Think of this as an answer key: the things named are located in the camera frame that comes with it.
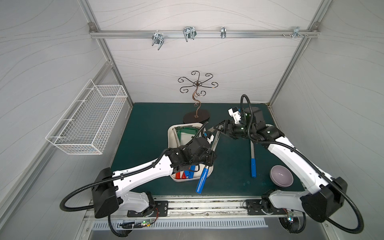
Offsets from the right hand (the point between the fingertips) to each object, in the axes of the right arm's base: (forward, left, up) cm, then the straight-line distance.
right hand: (217, 128), depth 72 cm
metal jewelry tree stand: (+29, +11, -26) cm, 40 cm away
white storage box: (+5, +27, -25) cm, 37 cm away
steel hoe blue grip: (-15, +15, -20) cm, 29 cm away
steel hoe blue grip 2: (-15, +12, -21) cm, 29 cm away
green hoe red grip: (-15, +20, -25) cm, 35 cm away
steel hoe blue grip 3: (-5, -24, -26) cm, 36 cm away
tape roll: (+22, -40, -24) cm, 51 cm away
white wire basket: (-2, +60, +5) cm, 60 cm away
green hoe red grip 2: (+16, +20, -30) cm, 39 cm away
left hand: (-11, 0, -8) cm, 13 cm away
